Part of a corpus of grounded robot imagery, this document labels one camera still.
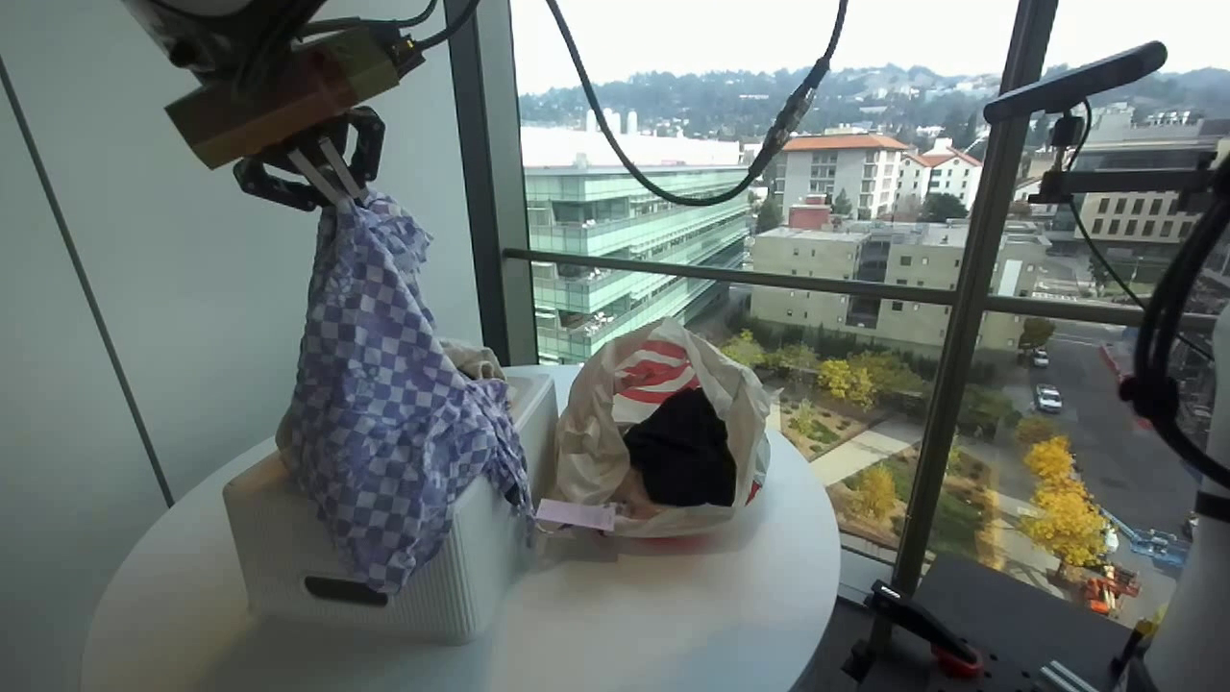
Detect pale pink paper slip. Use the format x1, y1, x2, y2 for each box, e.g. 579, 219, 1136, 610
530, 497, 621, 537

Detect dark window mullion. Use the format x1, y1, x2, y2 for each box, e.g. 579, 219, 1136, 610
438, 0, 543, 370

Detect orange-handled black clamp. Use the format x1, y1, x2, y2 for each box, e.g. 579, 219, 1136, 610
842, 575, 992, 684

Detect black cloth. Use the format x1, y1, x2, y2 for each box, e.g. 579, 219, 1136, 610
621, 383, 742, 510

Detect grey metal pole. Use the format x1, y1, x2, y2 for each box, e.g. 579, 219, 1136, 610
879, 0, 1070, 607

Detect black window railing bar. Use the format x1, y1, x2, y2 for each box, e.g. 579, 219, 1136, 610
497, 244, 1230, 332

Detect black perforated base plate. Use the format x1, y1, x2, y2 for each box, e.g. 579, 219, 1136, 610
793, 548, 1166, 692

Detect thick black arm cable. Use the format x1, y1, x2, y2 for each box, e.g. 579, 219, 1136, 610
1115, 151, 1230, 500

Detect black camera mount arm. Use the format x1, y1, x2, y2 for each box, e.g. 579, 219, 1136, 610
980, 37, 1171, 132

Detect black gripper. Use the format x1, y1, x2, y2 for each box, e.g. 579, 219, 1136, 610
123, 0, 387, 215

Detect white red plastic bag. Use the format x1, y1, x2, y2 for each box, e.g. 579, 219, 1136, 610
546, 319, 788, 542

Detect purple checkered cloth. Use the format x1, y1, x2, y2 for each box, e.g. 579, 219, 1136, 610
272, 187, 539, 601

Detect black mounting bracket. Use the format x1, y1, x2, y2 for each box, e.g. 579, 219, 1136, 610
1029, 106, 1230, 210

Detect white foam box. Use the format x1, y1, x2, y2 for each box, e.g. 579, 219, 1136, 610
219, 361, 565, 651

